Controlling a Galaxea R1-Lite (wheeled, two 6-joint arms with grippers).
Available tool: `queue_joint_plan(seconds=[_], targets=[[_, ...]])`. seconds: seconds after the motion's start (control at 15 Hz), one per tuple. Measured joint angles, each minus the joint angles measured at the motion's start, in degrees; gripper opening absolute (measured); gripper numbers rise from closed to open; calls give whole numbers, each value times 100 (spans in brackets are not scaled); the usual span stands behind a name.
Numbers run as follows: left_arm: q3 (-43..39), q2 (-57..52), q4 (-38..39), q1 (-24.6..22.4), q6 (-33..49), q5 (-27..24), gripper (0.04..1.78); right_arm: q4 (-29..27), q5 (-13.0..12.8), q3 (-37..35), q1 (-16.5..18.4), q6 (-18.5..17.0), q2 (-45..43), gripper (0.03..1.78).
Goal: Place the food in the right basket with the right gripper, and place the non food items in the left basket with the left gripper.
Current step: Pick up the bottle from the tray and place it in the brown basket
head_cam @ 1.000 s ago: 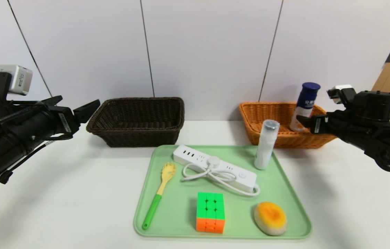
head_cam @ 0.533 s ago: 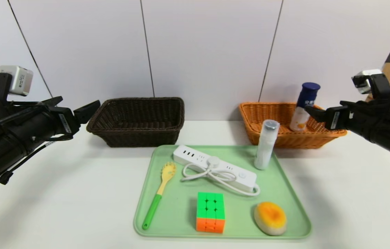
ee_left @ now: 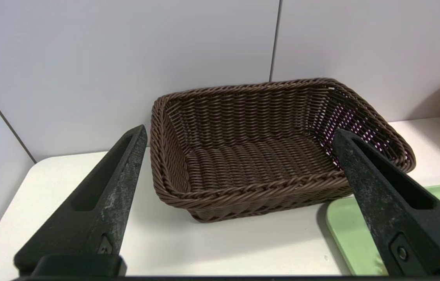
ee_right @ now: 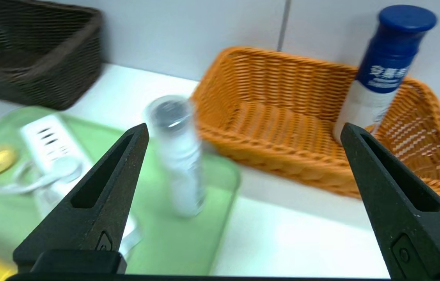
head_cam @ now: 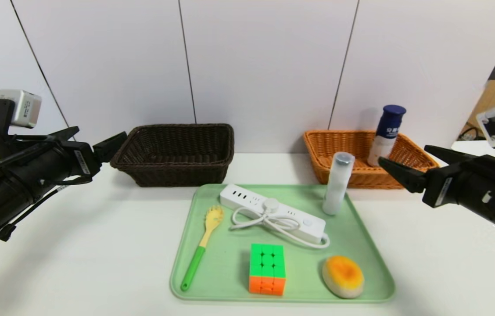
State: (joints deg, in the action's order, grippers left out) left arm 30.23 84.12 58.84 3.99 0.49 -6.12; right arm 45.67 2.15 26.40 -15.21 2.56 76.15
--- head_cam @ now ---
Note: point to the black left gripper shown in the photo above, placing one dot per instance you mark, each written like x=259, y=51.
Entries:
x=84, y=161

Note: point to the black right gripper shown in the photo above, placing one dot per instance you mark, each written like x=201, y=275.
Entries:
x=441, y=187

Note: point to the white bottle with blue cap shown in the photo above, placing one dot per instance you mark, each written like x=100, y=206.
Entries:
x=383, y=140

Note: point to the white tube with clear cap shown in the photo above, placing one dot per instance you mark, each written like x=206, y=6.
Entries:
x=335, y=188

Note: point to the orange topped bread bun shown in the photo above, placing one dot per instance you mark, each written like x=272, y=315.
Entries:
x=343, y=277

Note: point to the orange wicker basket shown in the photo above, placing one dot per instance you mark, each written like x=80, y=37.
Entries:
x=339, y=149

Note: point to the dark brown wicker basket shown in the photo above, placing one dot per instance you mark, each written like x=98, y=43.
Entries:
x=173, y=171

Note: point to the white side table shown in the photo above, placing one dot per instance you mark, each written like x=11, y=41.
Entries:
x=467, y=147

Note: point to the yellow green pasta spoon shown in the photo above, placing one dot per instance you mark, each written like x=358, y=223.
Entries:
x=195, y=265

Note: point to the light green plastic tray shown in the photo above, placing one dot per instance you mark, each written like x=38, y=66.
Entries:
x=225, y=263

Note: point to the green orange puzzle cube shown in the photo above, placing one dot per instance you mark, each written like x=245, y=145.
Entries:
x=267, y=268

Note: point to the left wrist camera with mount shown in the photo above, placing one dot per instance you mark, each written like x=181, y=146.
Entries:
x=17, y=107

